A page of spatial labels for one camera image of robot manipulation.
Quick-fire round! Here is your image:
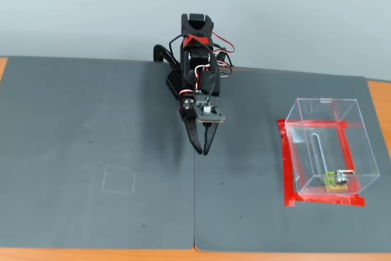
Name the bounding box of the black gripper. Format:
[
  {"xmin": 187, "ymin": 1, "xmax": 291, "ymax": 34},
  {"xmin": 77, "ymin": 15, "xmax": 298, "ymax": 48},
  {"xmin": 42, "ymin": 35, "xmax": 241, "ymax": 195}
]
[{"xmin": 178, "ymin": 94, "xmax": 221, "ymax": 155}]

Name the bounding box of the green lego block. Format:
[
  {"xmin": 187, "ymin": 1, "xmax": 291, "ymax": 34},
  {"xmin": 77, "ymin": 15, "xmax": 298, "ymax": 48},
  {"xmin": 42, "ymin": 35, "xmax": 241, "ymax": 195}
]
[{"xmin": 324, "ymin": 171, "xmax": 349, "ymax": 194}]

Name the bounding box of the transparent acrylic box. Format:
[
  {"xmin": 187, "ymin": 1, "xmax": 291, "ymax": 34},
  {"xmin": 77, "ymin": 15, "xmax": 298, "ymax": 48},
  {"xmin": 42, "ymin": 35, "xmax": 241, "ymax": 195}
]
[{"xmin": 284, "ymin": 98, "xmax": 381, "ymax": 195}]

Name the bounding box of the silver metal box latch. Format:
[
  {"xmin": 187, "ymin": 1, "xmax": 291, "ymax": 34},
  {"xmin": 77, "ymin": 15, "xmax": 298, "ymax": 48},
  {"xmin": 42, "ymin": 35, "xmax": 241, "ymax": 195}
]
[{"xmin": 334, "ymin": 169, "xmax": 355, "ymax": 186}]

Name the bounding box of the grey foam mat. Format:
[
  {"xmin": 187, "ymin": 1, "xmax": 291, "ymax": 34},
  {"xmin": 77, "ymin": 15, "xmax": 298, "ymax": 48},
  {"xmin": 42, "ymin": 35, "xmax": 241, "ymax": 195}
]
[
  {"xmin": 194, "ymin": 67, "xmax": 391, "ymax": 254},
  {"xmin": 0, "ymin": 56, "xmax": 196, "ymax": 250}
]

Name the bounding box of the red tape strip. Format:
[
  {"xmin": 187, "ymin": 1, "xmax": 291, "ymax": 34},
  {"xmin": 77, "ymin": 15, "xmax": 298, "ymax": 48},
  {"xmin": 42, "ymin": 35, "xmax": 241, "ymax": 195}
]
[
  {"xmin": 335, "ymin": 123, "xmax": 363, "ymax": 196},
  {"xmin": 284, "ymin": 193, "xmax": 367, "ymax": 208},
  {"xmin": 277, "ymin": 119, "xmax": 366, "ymax": 132},
  {"xmin": 280, "ymin": 126, "xmax": 296, "ymax": 207}
]

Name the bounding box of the short red tape band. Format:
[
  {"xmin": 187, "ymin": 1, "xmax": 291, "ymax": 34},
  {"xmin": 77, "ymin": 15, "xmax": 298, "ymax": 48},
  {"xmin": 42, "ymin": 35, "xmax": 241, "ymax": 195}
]
[{"xmin": 184, "ymin": 34, "xmax": 209, "ymax": 45}]

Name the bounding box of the black table clamp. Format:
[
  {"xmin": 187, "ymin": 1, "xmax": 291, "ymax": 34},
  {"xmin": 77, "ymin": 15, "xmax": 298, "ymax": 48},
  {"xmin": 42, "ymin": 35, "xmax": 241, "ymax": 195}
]
[{"xmin": 152, "ymin": 44, "xmax": 180, "ymax": 71}]

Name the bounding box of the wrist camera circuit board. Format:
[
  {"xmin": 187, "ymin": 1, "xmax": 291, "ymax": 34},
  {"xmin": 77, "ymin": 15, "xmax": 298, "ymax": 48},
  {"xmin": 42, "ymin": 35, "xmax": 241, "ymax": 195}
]
[{"xmin": 197, "ymin": 105, "xmax": 227, "ymax": 125}]

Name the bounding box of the red white black servo wire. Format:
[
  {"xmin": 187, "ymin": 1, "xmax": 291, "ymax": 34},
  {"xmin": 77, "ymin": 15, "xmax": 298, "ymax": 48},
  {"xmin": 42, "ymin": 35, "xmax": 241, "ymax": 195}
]
[
  {"xmin": 212, "ymin": 31, "xmax": 236, "ymax": 78},
  {"xmin": 179, "ymin": 64, "xmax": 211, "ymax": 97}
]

